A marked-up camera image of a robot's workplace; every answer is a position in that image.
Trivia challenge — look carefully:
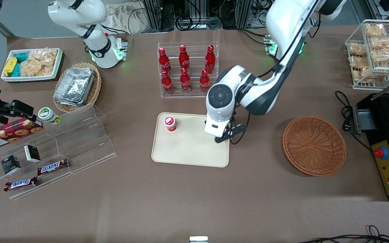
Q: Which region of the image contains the red tartan cookie box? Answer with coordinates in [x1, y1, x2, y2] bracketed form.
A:
[0, 118, 44, 151]

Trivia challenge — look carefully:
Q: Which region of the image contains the red lidded small cup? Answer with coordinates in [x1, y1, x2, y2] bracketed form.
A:
[163, 115, 177, 133]

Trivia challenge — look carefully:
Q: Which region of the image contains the round brown wicker basket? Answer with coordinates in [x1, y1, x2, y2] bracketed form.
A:
[282, 116, 347, 177]

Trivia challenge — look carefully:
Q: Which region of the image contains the beige cloth bag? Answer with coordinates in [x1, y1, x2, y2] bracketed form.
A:
[105, 3, 149, 34]

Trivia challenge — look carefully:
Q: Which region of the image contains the red cola bottle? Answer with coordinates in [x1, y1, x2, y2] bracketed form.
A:
[180, 67, 192, 93]
[205, 45, 216, 74]
[161, 70, 174, 94]
[179, 45, 190, 71]
[200, 69, 210, 93]
[158, 48, 172, 75]

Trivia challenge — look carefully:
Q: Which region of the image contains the large clear cracker bag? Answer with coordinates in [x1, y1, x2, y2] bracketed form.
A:
[20, 47, 59, 77]

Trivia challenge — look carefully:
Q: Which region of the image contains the yellow emergency stop control panel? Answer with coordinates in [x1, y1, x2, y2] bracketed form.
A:
[371, 140, 389, 196]

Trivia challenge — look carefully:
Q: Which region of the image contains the yellow snack packet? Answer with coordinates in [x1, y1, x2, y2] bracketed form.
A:
[4, 57, 18, 77]

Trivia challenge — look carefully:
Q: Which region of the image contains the white rectangular plastic bin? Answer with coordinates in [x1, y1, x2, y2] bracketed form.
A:
[1, 48, 63, 82]

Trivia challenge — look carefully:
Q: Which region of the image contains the clear acrylic bottle rack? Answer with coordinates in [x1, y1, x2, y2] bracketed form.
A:
[158, 42, 218, 98]

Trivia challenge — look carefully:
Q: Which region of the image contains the clear bagged cracker pack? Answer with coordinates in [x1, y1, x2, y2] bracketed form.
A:
[349, 43, 367, 56]
[349, 56, 370, 68]
[370, 36, 389, 63]
[353, 67, 373, 83]
[365, 24, 386, 37]

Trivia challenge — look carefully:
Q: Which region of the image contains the aluminium frame rack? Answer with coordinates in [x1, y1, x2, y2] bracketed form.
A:
[142, 0, 253, 31]

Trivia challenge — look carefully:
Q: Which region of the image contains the silver foil container stack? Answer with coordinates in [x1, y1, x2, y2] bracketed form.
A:
[53, 67, 96, 107]

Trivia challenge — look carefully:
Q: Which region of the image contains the black machine with grey parts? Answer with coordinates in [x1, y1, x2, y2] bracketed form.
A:
[352, 73, 389, 201]

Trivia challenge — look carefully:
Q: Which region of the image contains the beige plastic tray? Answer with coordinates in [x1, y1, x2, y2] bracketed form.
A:
[151, 112, 231, 168]

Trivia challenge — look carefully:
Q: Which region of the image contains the black cable bundle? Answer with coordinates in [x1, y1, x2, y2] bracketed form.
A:
[299, 225, 389, 243]

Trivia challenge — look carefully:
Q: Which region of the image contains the green white lidded cup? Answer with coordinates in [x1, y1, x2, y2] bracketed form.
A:
[38, 107, 61, 125]

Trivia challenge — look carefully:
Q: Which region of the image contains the small black white box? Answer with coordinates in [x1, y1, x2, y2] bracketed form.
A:
[24, 145, 41, 163]

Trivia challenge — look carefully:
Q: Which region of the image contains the small black cocoa box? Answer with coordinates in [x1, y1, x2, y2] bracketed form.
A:
[1, 155, 21, 175]

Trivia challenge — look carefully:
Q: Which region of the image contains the brown snickers bar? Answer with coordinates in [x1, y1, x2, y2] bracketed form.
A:
[4, 177, 38, 192]
[37, 159, 69, 176]

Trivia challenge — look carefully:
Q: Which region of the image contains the white wire rack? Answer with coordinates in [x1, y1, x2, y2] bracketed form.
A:
[345, 20, 389, 91]

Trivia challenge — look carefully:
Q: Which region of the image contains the clear acrylic stepped shelf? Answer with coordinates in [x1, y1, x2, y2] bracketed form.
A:
[0, 104, 117, 200]

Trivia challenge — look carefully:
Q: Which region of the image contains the oval light wicker basket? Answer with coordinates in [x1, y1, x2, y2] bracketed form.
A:
[53, 62, 102, 113]

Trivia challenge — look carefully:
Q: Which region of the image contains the black power cable with plug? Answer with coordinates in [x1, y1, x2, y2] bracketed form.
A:
[335, 90, 372, 151]

